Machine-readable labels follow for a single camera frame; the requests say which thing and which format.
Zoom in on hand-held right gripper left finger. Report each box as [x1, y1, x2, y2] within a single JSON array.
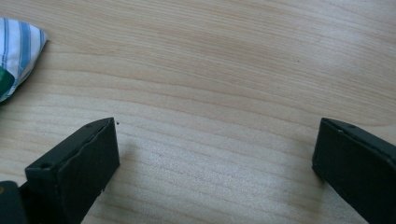
[[19, 117, 120, 224]]

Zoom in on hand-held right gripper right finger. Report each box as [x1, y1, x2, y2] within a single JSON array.
[[312, 117, 396, 224]]

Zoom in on blue striped white cloth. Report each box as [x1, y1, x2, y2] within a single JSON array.
[[0, 17, 49, 104]]

